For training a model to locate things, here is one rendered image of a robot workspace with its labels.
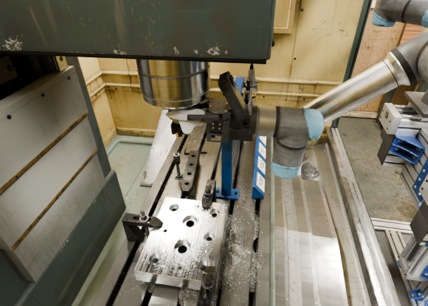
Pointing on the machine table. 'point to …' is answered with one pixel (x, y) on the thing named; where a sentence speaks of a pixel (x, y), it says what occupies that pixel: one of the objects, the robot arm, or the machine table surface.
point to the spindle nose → (173, 82)
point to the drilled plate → (177, 217)
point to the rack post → (226, 192)
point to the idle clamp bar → (187, 189)
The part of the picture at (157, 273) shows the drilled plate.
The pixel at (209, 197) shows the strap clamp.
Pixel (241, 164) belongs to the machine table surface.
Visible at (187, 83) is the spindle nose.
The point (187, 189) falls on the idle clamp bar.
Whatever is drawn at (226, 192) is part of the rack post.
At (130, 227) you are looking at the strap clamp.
